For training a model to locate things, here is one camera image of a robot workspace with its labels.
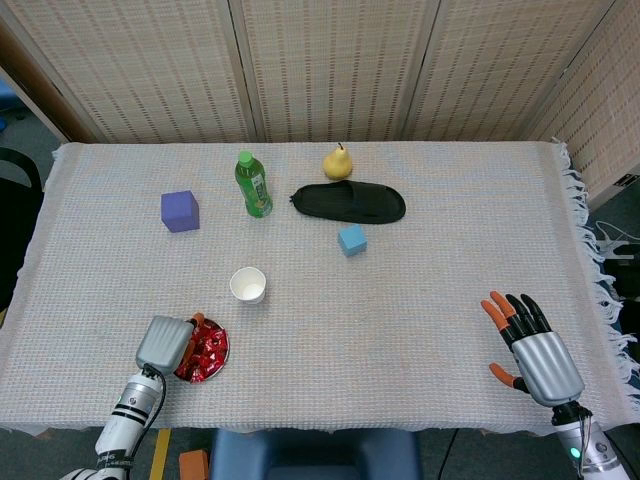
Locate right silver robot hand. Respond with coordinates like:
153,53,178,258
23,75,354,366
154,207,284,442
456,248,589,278
480,290,587,407

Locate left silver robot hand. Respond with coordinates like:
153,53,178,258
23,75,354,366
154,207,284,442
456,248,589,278
135,312,207,377

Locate red candy packets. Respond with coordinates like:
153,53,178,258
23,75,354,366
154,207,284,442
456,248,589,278
174,319,229,384

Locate white paper cup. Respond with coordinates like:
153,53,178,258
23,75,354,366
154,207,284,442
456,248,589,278
229,266,268,305

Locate orange block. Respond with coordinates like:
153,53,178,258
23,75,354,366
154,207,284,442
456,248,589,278
178,448,210,480

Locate purple foam cube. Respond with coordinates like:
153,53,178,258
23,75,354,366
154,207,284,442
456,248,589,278
160,190,201,234

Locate white woven tablecloth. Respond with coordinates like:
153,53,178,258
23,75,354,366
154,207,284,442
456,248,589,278
0,138,640,437

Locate green plastic drink bottle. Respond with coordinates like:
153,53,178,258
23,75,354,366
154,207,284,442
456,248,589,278
234,151,274,219

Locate black chair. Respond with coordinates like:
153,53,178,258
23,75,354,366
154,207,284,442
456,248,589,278
0,147,45,314

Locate light blue foam cube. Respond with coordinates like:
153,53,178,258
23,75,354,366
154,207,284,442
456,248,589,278
337,223,369,259

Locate black slipper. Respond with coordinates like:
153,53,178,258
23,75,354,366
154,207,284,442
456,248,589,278
288,181,407,225

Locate yellow pear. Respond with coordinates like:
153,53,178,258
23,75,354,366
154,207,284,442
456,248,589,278
322,142,354,181

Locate beige woven screen panel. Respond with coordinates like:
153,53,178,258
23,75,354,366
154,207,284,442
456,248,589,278
234,0,436,144
404,0,619,144
0,0,251,144
524,0,640,201

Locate blue object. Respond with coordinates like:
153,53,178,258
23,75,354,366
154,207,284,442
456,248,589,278
0,79,21,135

